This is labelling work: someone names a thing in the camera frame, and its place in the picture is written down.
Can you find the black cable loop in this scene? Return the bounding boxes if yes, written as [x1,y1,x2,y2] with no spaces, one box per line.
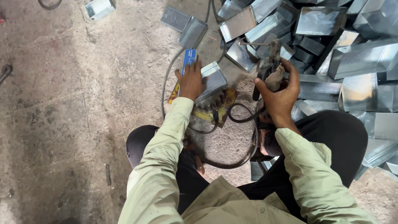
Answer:
[38,0,63,10]

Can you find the galvanised sheet metal box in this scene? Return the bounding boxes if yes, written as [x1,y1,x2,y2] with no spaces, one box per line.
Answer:
[85,0,116,22]
[194,61,229,102]
[160,6,191,33]
[177,16,208,49]

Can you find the heap of sheet metal boxes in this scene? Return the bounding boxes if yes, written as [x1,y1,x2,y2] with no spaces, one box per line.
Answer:
[217,0,398,181]

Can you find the person's right foot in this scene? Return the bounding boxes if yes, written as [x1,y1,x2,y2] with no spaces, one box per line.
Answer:
[250,128,283,162]

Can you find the black welding electrode holder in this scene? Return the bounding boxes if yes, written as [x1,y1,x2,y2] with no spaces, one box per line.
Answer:
[252,39,284,102]

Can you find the person's black trousers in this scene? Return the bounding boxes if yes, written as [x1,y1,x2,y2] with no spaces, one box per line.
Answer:
[126,110,369,223]

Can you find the grey welding cable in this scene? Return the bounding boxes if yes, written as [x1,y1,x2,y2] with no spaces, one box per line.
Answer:
[161,0,227,120]

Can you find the beige cloth wrap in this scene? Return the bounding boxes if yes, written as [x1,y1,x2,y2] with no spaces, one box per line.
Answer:
[264,64,286,93]

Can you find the person's left hand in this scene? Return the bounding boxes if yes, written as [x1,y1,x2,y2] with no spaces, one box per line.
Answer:
[175,59,207,101]

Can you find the person's left foot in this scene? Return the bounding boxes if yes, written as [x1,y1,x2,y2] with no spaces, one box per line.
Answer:
[183,137,206,177]

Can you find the rusty yellow metal plate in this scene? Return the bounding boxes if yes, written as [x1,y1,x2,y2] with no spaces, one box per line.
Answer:
[168,82,239,129]

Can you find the blue electrode packet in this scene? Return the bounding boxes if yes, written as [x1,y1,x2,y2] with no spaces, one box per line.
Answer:
[178,49,198,95]

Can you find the black ground clamp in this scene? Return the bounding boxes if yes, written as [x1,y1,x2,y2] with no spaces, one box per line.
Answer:
[199,92,227,125]

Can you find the person's right hand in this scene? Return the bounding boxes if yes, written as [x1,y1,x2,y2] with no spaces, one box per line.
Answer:
[253,57,301,129]

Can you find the thick black welding cable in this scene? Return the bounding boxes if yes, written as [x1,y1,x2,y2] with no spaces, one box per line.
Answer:
[187,103,268,170]

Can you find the person's light green shirt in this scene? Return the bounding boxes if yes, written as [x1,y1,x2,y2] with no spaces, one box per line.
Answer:
[180,175,307,224]

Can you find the person's foot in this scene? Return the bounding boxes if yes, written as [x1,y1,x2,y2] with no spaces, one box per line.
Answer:
[250,128,283,162]
[183,137,206,177]

